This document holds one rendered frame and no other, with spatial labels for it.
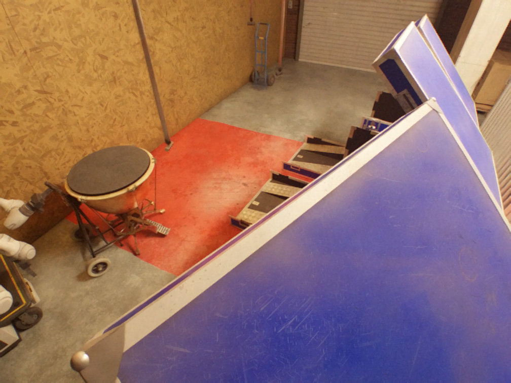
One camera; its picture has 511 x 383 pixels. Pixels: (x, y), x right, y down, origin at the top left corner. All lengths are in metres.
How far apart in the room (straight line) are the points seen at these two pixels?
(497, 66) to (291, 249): 5.89
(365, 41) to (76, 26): 6.06
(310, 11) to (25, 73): 6.26
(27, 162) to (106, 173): 0.92
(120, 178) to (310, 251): 1.95
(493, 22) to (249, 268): 4.07
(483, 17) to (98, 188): 4.29
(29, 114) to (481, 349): 3.16
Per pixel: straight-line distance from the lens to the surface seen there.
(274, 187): 3.08
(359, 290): 0.52
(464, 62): 4.28
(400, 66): 1.43
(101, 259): 2.61
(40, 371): 2.60
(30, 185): 3.16
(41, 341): 2.70
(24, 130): 3.02
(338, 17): 7.53
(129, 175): 2.26
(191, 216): 2.89
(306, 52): 7.83
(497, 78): 6.26
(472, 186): 0.98
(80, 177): 2.44
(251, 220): 2.69
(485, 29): 4.24
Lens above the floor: 2.07
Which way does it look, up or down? 42 degrees down
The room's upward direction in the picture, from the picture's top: straight up
